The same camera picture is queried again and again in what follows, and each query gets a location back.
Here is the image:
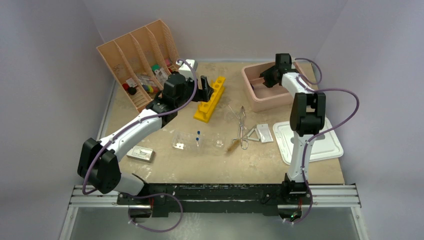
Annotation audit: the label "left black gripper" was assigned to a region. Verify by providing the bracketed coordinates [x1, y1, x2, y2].
[175, 75, 213, 109]

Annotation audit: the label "clear well plate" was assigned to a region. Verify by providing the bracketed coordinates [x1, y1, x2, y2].
[171, 131, 204, 153]

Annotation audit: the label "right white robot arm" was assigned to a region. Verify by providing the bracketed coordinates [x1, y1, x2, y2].
[259, 53, 326, 204]

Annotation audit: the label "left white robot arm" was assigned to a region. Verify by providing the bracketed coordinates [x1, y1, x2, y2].
[77, 71, 216, 205]

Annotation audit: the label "yellow test tube rack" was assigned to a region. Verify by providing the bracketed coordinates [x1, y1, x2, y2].
[193, 76, 226, 123]

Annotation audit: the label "pink plastic bin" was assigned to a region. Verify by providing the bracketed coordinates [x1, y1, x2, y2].
[241, 62, 293, 112]

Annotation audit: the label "green capped tube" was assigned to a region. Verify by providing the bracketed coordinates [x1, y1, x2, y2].
[151, 64, 161, 74]

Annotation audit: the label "wooden bristle brush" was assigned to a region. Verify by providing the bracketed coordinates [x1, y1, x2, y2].
[226, 138, 241, 154]

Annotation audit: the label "white packet pouch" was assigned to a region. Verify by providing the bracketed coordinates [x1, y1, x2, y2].
[256, 124, 274, 144]

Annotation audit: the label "metal clay triangle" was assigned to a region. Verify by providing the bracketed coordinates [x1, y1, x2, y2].
[242, 127, 261, 142]

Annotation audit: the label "metal crucible tongs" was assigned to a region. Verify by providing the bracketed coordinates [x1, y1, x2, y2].
[231, 106, 249, 150]

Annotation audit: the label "peach plastic file organizer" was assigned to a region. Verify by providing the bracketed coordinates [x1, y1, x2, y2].
[96, 19, 179, 112]

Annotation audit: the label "black rubber stopper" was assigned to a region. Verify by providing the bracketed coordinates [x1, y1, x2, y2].
[127, 86, 137, 96]

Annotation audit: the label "white slide box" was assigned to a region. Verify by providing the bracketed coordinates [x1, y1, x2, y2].
[126, 145, 155, 162]

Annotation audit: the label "white plastic bin lid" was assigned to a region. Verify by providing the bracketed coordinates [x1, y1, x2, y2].
[272, 121, 344, 165]

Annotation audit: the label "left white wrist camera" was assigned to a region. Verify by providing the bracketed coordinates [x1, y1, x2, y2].
[176, 59, 198, 80]

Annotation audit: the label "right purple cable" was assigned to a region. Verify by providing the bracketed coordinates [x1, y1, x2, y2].
[294, 57, 361, 226]

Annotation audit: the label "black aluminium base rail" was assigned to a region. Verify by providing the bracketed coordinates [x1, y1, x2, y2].
[67, 182, 362, 220]

